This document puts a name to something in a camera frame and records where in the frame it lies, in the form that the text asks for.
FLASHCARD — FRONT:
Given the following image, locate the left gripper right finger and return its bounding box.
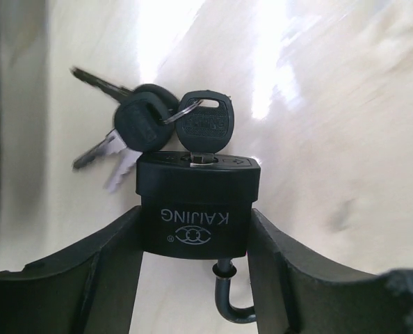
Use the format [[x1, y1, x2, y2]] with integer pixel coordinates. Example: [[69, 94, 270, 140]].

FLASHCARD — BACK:
[[248, 210, 413, 333]]

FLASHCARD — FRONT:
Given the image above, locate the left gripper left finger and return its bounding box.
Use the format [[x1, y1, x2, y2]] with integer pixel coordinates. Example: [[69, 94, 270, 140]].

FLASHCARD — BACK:
[[0, 207, 143, 333]]

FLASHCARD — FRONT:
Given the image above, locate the black padlock with keys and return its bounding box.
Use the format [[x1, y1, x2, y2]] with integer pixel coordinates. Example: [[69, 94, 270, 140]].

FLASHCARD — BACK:
[[72, 67, 261, 324]]

